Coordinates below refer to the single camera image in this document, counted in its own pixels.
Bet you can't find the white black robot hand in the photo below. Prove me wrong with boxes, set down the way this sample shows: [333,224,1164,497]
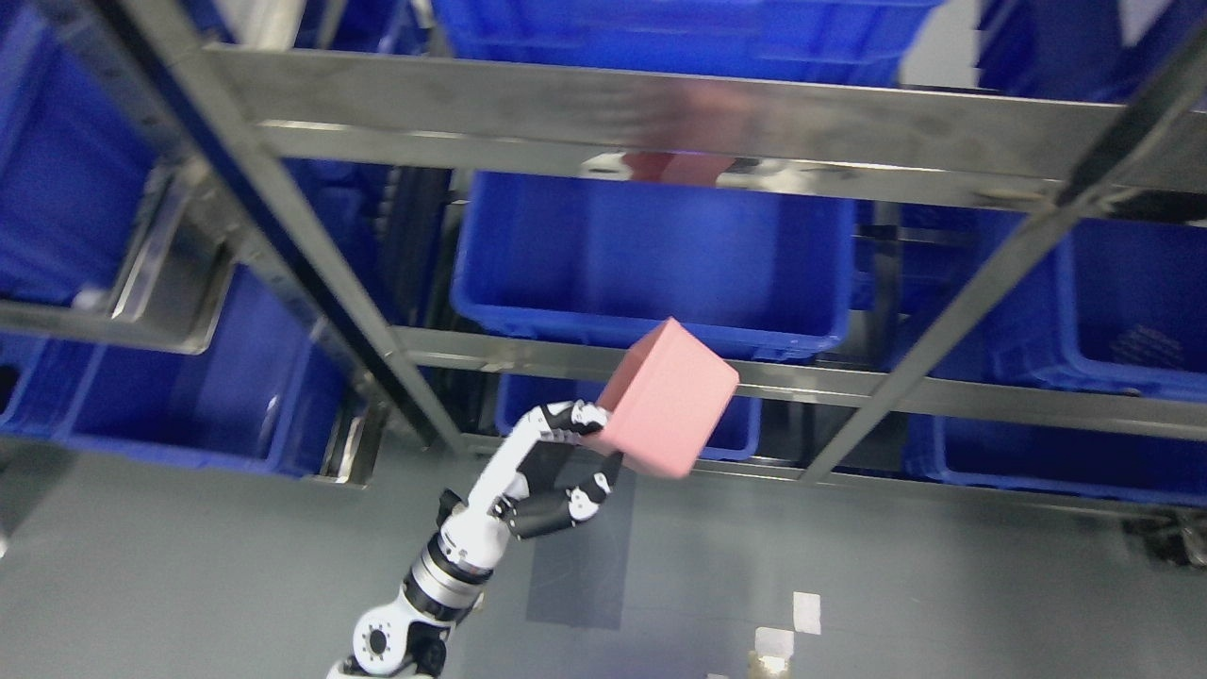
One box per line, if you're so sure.
[437,400,622,576]

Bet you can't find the pink plastic storage box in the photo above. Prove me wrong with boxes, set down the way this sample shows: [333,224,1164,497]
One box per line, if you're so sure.
[587,317,740,480]

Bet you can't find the blue left lower container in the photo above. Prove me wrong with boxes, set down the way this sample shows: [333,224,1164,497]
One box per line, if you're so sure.
[1,270,348,478]

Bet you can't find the blue middle shelf container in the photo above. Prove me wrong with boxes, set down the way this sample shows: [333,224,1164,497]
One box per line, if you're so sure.
[450,172,856,364]

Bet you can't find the blue shelf container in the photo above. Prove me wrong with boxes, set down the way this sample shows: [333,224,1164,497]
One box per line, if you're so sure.
[435,1,935,87]
[980,219,1206,403]
[450,172,856,364]

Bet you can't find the stainless steel shelf rack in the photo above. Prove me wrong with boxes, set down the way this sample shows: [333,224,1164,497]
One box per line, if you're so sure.
[2,1,1205,487]

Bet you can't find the blue top shelf container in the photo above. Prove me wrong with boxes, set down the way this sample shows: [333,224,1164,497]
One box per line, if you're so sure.
[435,1,935,87]

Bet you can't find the blue lower right container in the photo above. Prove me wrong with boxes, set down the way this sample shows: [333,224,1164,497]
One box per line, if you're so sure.
[900,416,1206,507]

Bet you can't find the blue upper left container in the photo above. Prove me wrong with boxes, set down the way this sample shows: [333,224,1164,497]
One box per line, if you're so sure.
[1,1,156,306]

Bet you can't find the blue right shelf container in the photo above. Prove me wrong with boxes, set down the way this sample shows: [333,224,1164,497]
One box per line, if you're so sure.
[980,219,1206,403]

